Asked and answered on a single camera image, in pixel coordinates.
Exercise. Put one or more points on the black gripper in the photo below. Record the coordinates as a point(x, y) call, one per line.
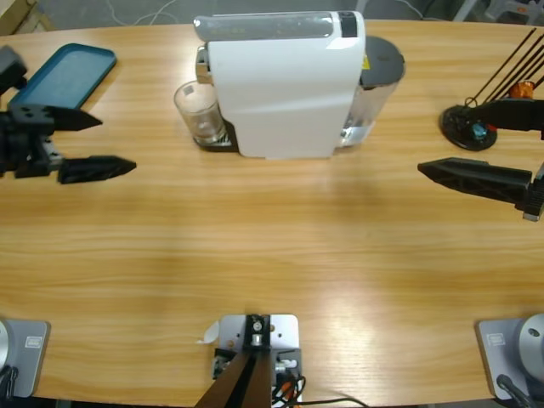
point(536, 191)
point(25, 149)

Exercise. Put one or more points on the clear drinking glass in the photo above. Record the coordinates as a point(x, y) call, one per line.
point(197, 110)

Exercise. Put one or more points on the silver machine lid lever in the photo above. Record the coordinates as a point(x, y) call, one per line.
point(263, 26)

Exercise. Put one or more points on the blue coffee capsule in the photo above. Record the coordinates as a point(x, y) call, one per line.
point(479, 131)

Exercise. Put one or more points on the white capsule coffee machine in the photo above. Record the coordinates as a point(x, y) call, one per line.
point(285, 98)

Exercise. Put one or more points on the teal plastic tray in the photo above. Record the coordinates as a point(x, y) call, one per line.
point(68, 76)

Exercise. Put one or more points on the white chair base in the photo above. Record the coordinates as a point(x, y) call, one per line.
point(472, 10)

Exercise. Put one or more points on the silver black drip tray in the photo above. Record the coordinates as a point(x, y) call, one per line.
point(227, 142)

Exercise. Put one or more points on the white paper tag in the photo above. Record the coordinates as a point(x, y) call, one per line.
point(211, 333)

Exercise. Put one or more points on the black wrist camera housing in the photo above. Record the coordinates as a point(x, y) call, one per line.
point(10, 70)

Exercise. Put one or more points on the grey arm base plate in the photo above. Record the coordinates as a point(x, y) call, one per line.
point(27, 357)
point(506, 353)

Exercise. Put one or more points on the dark camera post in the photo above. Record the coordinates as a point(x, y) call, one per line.
point(238, 382)

